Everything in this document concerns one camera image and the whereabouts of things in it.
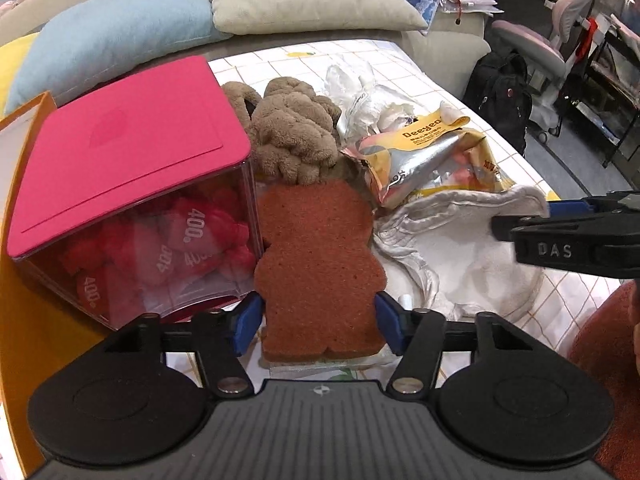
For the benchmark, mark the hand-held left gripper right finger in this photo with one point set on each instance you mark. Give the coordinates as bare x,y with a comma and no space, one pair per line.
390,325

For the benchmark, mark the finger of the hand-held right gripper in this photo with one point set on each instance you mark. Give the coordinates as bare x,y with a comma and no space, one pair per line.
575,206
555,247

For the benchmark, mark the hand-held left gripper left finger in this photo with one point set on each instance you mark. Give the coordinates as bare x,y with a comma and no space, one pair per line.
248,322

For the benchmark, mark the brown bear-shaped sponge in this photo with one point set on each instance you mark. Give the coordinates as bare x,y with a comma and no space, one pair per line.
315,260

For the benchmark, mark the white fleece cloth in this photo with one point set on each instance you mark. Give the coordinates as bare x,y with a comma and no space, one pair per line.
450,250

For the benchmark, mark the yellow silver snack packet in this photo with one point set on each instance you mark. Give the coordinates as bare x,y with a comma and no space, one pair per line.
425,160

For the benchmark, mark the brown plush toy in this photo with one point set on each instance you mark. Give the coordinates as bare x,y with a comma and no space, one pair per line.
295,130

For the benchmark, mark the orange storage box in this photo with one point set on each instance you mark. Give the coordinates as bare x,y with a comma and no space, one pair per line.
30,320

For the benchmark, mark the black metal rack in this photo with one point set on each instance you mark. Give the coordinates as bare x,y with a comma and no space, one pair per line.
600,110

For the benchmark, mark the black backpack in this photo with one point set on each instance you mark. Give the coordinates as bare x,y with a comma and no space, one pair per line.
500,95

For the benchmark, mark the red hanging ornament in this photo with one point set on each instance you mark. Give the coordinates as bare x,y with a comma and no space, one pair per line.
587,37

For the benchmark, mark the white checked tablecloth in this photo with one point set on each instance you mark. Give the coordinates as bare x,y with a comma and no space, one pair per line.
450,90

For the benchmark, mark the pink office chair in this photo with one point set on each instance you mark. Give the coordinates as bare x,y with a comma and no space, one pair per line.
530,40

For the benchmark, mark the beige sofa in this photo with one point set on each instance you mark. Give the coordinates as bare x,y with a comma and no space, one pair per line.
450,45

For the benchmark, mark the clear box with red lid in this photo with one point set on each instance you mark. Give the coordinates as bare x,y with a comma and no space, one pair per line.
125,135

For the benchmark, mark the white plastic bag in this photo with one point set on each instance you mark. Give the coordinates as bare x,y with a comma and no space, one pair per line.
350,85

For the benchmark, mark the light blue pillow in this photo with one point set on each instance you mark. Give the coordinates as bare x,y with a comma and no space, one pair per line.
125,25

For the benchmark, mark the yellow pillow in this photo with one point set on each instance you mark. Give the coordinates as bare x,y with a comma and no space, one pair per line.
12,65

